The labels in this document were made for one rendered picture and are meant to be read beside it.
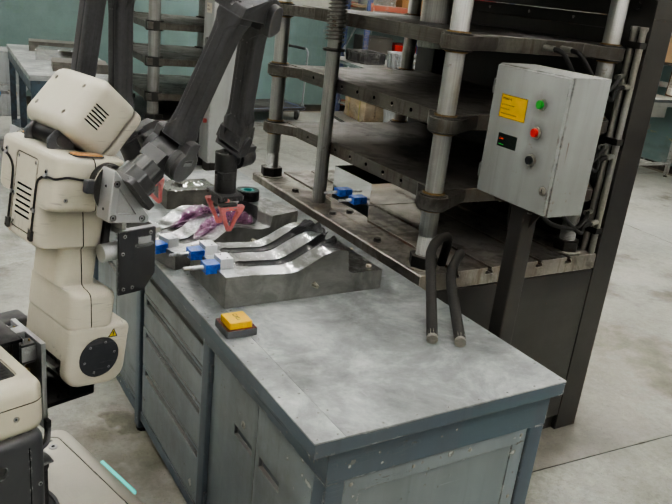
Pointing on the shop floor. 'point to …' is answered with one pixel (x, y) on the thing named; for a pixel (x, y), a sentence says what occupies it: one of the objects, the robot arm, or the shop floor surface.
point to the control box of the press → (537, 161)
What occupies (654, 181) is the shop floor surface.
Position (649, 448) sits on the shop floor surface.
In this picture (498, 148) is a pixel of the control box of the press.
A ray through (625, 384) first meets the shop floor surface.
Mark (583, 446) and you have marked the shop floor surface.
